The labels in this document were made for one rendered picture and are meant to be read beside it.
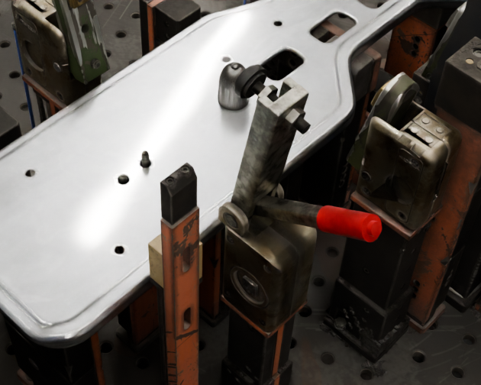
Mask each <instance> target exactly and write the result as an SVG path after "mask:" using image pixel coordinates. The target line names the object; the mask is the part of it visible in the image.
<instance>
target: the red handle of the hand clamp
mask: <svg viewBox="0 0 481 385"><path fill-rule="evenodd" d="M253 215H257V216H263V217H267V218H273V219H276V220H280V221H284V222H290V223H294V224H297V225H304V226H308V227H312V228H318V229H319V230H320V231H323V232H326V233H330V234H333V235H340V236H344V237H347V238H353V239H357V240H361V241H367V242H373V241H375V240H376V239H377V238H378V237H379V235H380V233H381V231H382V223H381V220H380V218H379V216H378V215H375V214H372V213H367V212H360V211H356V210H351V209H344V208H340V207H335V206H331V205H325V206H320V205H313V204H308V203H304V202H297V201H293V200H288V199H281V198H277V197H273V196H264V197H263V198H262V199H261V200H260V201H258V202H257V204H256V206H255V209H254V212H253Z"/></svg>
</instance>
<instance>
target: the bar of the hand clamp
mask: <svg viewBox="0 0 481 385"><path fill-rule="evenodd" d="M265 81H266V70H265V69H264V68H263V67H262V66H261V65H260V64H256V65H251V66H249V67H247V68H246V69H245V70H244V71H243V72H242V73H241V74H240V75H239V77H238V78H237V80H236V82H235V84H234V87H235V90H234V91H235V93H236V94H237V95H238V96H240V97H241V98H242V99H245V98H250V97H252V96H253V95H255V94H256V95H257V96H258V97H257V105H256V108H255V112H254V114H253V120H252V123H251V126H250V131H249V134H248V137H247V143H246V146H245V148H244V154H243V157H242V160H241V163H240V169H239V171H238V175H237V180H236V183H235V186H234V191H233V194H232V197H231V202H232V203H234V204H235V205H236V206H238V207H239V208H240V209H241V210H242V211H243V212H244V214H245V215H246V217H247V219H248V222H249V226H250V221H251V219H252V216H253V212H254V209H255V206H256V204H257V202H258V201H260V200H261V199H262V198H263V197H264V196H273V197H275V194H276V191H277V188H278V185H279V181H280V179H281V176H282V172H283V170H284V167H285V165H286V161H287V158H288V156H289V152H290V149H291V146H292V142H293V140H294V137H295V133H296V131H299V132H300V133H301V134H304V133H305V132H307V130H308V129H309V128H310V127H311V125H310V124H309V123H308V122H307V121H306V120H305V119H304V117H305V114H306V112H305V111H304V108H305V104H306V102H307V99H308V95H309V93H308V91H307V90H306V89H305V88H303V87H302V86H301V85H299V84H298V83H297V82H296V81H295V80H293V79H292V78H291V77H287V78H286V79H284V80H283V81H282V86H281V89H280V91H279V96H277V92H278V89H277V88H276V87H275V86H274V85H268V86H265V85H264V83H265Z"/></svg>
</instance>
